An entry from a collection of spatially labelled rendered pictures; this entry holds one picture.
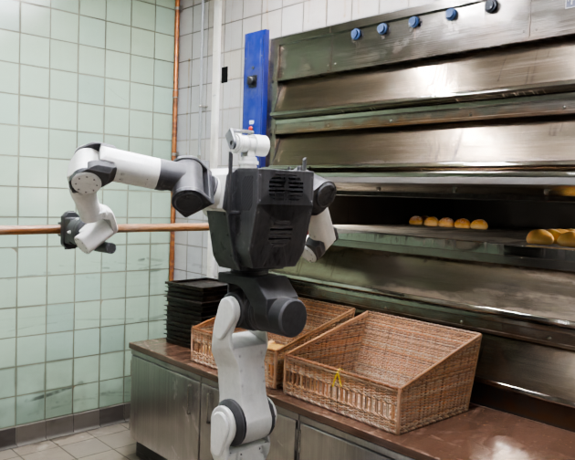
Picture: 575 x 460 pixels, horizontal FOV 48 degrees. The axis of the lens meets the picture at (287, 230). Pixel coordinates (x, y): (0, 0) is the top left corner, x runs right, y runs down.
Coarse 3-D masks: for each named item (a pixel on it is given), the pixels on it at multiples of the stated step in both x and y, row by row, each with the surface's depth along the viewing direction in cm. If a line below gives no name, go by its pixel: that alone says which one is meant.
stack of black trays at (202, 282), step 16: (176, 288) 317; (192, 288) 309; (208, 288) 305; (224, 288) 314; (176, 304) 317; (192, 304) 308; (208, 304) 307; (176, 320) 317; (192, 320) 308; (176, 336) 317
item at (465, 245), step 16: (352, 240) 285; (368, 240) 279; (384, 240) 272; (400, 240) 266; (416, 240) 260; (432, 240) 255; (448, 240) 249; (464, 240) 247; (528, 256) 225; (544, 256) 221; (560, 256) 217
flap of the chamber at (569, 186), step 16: (400, 192) 271; (416, 192) 264; (432, 192) 258; (448, 192) 251; (464, 192) 245; (480, 192) 239; (496, 192) 234; (512, 192) 229; (528, 192) 223; (560, 192) 214
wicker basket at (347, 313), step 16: (304, 304) 302; (320, 304) 295; (336, 304) 289; (208, 320) 294; (320, 320) 293; (336, 320) 273; (192, 336) 288; (208, 336) 280; (272, 336) 311; (304, 336) 260; (192, 352) 288; (208, 352) 280; (272, 352) 251; (272, 368) 252; (272, 384) 251
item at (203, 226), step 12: (0, 228) 200; (12, 228) 202; (24, 228) 205; (36, 228) 207; (48, 228) 210; (120, 228) 228; (132, 228) 231; (144, 228) 234; (156, 228) 238; (168, 228) 241; (180, 228) 245; (192, 228) 248; (204, 228) 253
